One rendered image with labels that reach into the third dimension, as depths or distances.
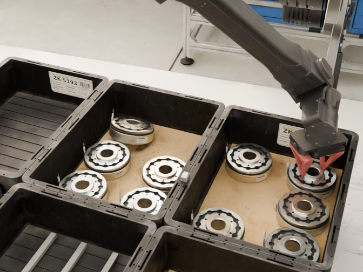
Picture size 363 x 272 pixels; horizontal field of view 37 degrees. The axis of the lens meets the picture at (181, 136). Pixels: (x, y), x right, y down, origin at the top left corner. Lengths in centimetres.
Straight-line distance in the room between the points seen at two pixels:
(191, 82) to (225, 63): 149
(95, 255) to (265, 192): 38
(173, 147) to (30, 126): 37
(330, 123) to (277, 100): 71
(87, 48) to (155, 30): 48
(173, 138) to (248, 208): 28
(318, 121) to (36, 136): 69
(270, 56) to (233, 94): 76
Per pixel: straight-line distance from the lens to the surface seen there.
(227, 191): 118
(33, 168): 112
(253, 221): 113
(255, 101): 169
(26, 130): 139
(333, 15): 135
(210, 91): 172
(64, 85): 143
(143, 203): 112
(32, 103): 148
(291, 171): 120
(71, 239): 110
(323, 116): 101
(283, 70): 99
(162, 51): 336
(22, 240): 112
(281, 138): 126
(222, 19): 88
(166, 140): 131
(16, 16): 393
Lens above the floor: 165
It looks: 38 degrees down
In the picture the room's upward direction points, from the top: straight up
